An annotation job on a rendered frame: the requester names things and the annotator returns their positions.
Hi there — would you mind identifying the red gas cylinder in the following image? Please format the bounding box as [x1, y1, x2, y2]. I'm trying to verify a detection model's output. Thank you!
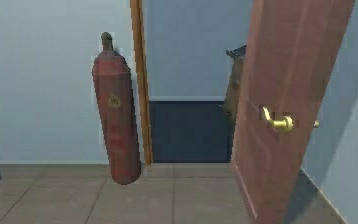
[91, 31, 142, 186]

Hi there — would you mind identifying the reddish brown room door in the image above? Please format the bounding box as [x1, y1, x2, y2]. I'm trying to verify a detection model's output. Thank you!
[229, 0, 357, 224]

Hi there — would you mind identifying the brown wooden door frame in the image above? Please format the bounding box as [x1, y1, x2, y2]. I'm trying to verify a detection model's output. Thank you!
[129, 0, 154, 166]

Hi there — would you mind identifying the brass door handle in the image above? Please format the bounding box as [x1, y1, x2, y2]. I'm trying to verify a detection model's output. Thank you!
[261, 105, 321, 133]

